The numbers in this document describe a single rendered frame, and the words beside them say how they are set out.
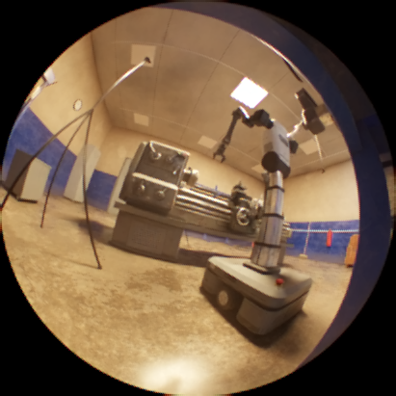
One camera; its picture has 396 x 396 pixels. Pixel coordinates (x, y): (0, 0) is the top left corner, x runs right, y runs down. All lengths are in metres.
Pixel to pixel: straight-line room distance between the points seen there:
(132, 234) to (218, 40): 3.34
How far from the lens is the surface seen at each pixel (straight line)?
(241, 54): 3.02
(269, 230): 0.86
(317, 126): 0.63
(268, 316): 0.64
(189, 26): 3.08
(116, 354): 0.52
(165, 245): 1.48
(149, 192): 1.36
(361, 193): 0.25
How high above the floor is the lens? 0.46
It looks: 12 degrees up
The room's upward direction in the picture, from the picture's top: 14 degrees clockwise
